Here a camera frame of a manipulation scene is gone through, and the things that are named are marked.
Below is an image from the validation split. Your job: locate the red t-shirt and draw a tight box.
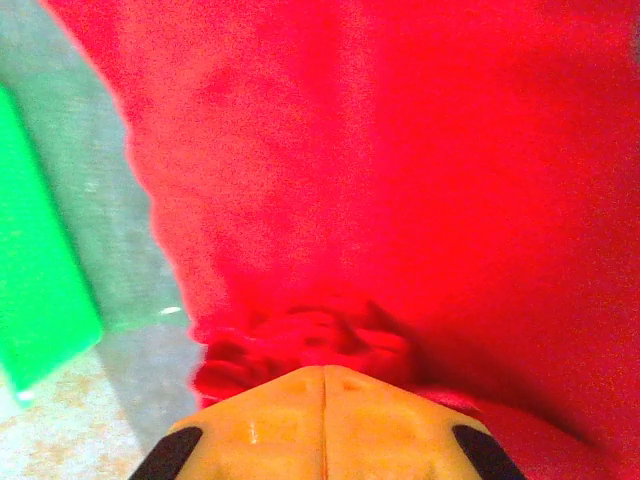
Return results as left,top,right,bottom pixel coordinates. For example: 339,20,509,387
39,0,640,480

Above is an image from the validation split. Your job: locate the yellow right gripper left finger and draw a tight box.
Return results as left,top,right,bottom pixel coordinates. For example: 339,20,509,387
129,365,326,480

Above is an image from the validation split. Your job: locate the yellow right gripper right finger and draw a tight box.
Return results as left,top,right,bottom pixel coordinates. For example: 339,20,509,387
324,365,531,480

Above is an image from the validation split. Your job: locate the green plastic basket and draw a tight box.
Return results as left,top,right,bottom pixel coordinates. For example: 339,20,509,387
0,82,106,409

